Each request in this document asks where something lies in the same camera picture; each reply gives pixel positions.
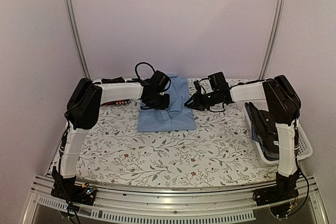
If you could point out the aluminium frame post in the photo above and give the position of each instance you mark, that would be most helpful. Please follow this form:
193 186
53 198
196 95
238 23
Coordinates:
76 38
272 38

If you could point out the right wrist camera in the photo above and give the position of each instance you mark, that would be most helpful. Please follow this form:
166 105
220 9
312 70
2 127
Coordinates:
199 88

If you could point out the black striped shirt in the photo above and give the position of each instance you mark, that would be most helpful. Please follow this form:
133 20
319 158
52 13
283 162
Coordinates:
265 128

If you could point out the floral patterned table cloth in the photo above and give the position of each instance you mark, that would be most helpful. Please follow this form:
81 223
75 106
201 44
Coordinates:
216 153

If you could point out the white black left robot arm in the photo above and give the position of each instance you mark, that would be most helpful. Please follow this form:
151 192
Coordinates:
83 108

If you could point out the aluminium front rail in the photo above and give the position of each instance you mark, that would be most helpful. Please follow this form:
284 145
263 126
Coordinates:
233 204

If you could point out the blue checked shirt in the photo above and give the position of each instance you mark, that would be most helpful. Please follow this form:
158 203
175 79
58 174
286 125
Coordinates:
255 137

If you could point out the light blue long sleeve shirt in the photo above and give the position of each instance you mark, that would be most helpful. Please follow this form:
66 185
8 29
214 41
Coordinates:
177 117

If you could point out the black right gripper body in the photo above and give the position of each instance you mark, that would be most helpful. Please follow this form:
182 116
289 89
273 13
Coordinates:
208 101

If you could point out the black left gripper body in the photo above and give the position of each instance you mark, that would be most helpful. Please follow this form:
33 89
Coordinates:
158 103

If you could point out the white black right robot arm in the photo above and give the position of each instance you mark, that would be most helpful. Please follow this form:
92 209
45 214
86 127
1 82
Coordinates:
283 106

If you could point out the red black plaid shirt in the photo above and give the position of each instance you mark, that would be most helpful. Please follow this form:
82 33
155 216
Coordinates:
114 90

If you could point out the right aluminium frame post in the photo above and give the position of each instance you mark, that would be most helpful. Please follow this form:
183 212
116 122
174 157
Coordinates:
272 38

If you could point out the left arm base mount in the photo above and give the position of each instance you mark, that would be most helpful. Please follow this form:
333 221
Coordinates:
82 194

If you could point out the left aluminium frame post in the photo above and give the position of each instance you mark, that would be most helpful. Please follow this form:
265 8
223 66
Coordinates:
76 38

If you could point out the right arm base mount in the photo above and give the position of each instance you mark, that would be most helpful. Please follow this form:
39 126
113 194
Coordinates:
273 194

